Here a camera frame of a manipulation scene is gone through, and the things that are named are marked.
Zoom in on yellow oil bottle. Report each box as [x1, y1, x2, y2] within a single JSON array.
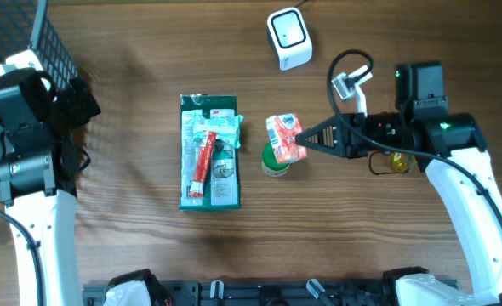
[[389, 152, 416, 173]]

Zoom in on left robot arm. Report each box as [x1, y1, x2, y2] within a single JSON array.
[[0, 68, 100, 305]]

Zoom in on right black camera cable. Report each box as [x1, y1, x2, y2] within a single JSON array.
[[326, 48, 502, 281]]

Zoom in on red stick sachet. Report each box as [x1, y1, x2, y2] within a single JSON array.
[[189, 130, 217, 197]]

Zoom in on grey plastic mesh basket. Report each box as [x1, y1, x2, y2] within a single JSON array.
[[0, 0, 80, 201]]

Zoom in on white barcode scanner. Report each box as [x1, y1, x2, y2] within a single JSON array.
[[266, 7, 313, 71]]

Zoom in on green lidded jar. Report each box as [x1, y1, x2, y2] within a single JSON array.
[[261, 142, 290, 177]]

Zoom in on black camera cable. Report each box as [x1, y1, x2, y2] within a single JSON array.
[[0, 201, 46, 306], [326, 48, 502, 281]]

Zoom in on teal pack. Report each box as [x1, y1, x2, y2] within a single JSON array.
[[192, 115, 244, 149]]

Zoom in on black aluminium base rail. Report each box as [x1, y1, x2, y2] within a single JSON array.
[[80, 278, 459, 306]]

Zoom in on green 3M package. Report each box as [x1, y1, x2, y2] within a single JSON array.
[[180, 93, 242, 212]]

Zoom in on left black camera cable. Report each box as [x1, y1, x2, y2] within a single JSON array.
[[0, 201, 46, 306]]

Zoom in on orange tissue box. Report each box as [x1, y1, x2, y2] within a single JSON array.
[[265, 113, 307, 164]]

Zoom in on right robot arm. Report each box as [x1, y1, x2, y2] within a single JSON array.
[[297, 61, 502, 305]]

